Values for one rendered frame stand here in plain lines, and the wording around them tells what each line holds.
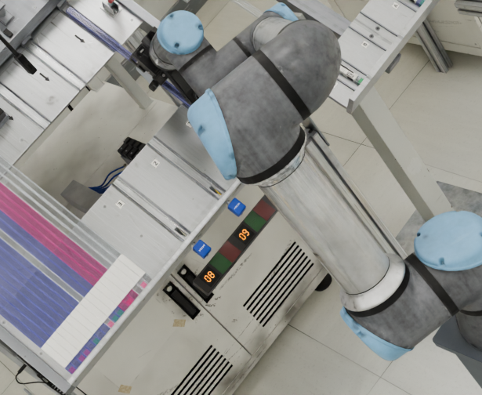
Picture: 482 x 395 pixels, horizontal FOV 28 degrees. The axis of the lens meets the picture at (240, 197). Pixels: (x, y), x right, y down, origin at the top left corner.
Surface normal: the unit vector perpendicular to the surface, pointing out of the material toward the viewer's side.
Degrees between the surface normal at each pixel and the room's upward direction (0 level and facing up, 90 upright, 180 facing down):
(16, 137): 45
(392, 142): 90
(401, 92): 0
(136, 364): 90
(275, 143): 80
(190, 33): 59
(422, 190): 90
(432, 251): 8
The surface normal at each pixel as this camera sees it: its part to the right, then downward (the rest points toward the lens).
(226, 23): -0.52, -0.62
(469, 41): -0.62, 0.75
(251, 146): 0.20, 0.50
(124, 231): 0.04, -0.25
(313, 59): 0.45, -0.25
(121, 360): 0.58, 0.25
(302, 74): 0.29, 0.03
